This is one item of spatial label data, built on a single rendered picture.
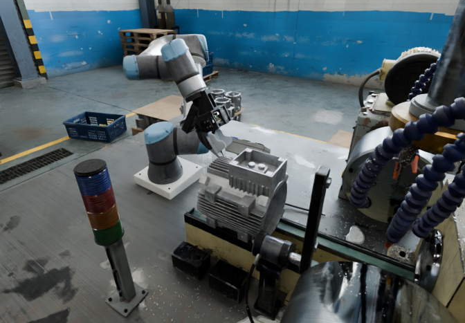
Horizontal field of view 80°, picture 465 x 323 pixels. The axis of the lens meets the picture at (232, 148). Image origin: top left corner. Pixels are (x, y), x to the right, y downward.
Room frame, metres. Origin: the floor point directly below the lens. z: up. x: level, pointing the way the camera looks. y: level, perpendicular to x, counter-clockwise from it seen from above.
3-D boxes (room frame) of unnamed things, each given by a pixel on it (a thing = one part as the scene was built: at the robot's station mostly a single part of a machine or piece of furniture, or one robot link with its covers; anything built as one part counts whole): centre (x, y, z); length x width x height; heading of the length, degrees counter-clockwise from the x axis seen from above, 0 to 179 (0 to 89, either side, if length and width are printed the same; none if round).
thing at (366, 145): (0.76, -0.51, 1.04); 0.37 x 0.25 x 0.25; 150
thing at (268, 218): (0.63, -0.03, 1.01); 0.20 x 0.19 x 0.19; 59
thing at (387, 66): (1.01, -0.63, 1.16); 0.33 x 0.26 x 0.42; 150
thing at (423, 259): (0.40, -0.41, 1.01); 0.15 x 0.02 x 0.15; 150
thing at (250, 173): (0.61, -0.07, 1.11); 0.12 x 0.11 x 0.07; 59
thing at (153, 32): (7.44, 2.12, 0.45); 1.26 x 0.86 x 0.89; 57
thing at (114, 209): (0.47, 0.28, 1.10); 0.06 x 0.06 x 0.04
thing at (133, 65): (1.09, 0.30, 1.32); 0.49 x 0.11 x 0.12; 4
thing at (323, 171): (0.40, -0.15, 1.12); 0.04 x 0.03 x 0.26; 60
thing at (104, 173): (0.47, 0.28, 1.19); 0.06 x 0.06 x 0.04
